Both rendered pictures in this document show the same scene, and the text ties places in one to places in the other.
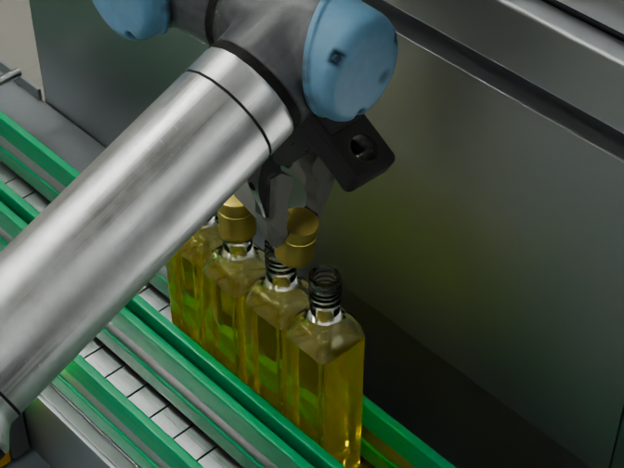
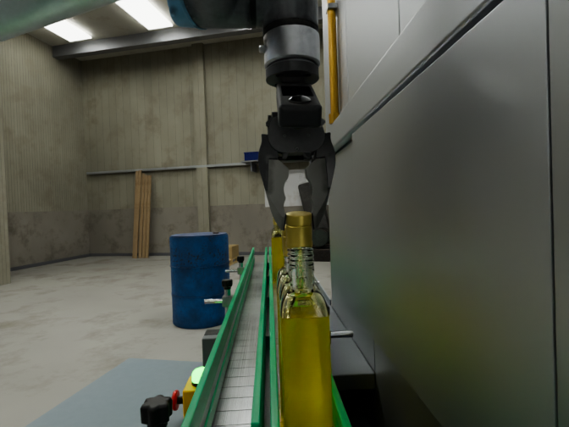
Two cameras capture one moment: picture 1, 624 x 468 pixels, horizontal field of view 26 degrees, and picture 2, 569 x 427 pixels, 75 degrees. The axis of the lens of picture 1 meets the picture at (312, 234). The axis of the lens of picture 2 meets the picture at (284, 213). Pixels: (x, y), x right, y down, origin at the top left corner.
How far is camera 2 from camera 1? 0.96 m
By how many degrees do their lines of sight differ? 55
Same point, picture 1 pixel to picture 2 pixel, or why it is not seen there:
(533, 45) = (434, 12)
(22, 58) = not seen: hidden behind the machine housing
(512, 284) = (442, 267)
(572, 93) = (458, 13)
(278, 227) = (275, 203)
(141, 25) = not seen: outside the picture
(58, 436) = not seen: hidden behind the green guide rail
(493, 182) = (423, 165)
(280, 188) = (278, 171)
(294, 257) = (290, 238)
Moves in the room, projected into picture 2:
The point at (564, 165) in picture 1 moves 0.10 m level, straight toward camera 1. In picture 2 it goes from (455, 84) to (372, 59)
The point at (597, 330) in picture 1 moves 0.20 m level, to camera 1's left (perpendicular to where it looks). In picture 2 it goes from (506, 271) to (279, 254)
